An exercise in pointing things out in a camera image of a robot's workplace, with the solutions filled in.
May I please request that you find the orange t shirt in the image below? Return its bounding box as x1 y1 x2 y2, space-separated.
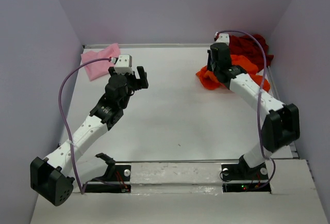
196 55 262 90

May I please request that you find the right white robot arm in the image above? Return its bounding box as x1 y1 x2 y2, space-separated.
207 43 300 179

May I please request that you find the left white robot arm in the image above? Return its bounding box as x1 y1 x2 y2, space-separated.
30 66 149 206

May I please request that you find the dark red t shirt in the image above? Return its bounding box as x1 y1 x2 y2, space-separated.
229 34 274 72

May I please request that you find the pink t shirt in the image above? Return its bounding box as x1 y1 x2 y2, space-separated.
80 43 120 81

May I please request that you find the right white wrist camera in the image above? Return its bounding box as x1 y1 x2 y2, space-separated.
214 32 230 45

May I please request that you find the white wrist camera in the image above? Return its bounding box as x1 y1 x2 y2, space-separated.
214 32 230 45
111 54 133 74

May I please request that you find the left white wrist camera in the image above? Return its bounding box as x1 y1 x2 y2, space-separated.
111 54 133 74

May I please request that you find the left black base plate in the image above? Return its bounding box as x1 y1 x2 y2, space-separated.
84 164 131 194

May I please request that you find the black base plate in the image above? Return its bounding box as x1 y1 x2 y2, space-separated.
84 164 131 194
219 163 271 193

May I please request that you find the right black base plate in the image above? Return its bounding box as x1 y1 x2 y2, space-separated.
219 163 271 193

